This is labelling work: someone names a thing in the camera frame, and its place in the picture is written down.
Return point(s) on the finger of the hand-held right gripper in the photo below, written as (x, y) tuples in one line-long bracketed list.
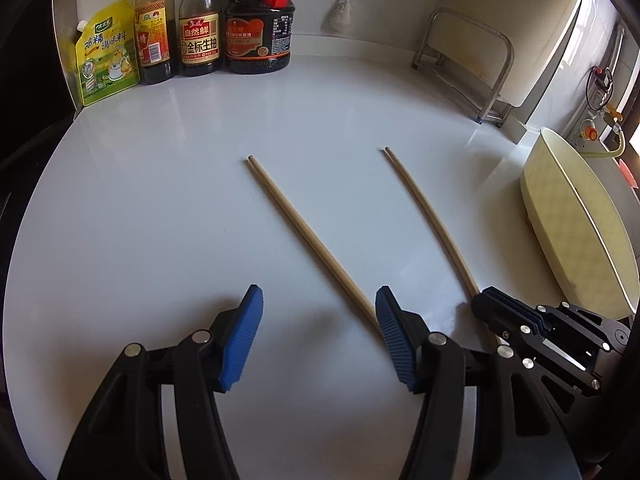
[(520, 302), (495, 322)]

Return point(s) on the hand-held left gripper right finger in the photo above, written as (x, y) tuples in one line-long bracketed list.
[(397, 340)]

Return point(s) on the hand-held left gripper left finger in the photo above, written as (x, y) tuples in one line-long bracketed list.
[(240, 340)]

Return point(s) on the cream round basin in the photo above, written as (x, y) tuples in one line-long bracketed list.
[(560, 210)]

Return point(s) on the plain bamboo chopstick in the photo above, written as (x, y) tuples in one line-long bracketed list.
[(427, 205), (300, 225)]

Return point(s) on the orange knob gas regulator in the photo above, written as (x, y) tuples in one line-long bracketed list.
[(591, 134)]

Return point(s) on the stainless steel rack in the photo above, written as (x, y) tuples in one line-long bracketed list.
[(502, 72)]

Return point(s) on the white cutting board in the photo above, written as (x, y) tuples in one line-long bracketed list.
[(525, 20)]

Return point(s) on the clear yellow cap sauce bottle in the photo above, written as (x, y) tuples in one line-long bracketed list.
[(200, 45)]

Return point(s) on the small yellow cap vinegar bottle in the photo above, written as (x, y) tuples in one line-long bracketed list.
[(155, 45)]

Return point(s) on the green yellow seasoning pouch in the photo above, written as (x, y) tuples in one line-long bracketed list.
[(107, 60)]

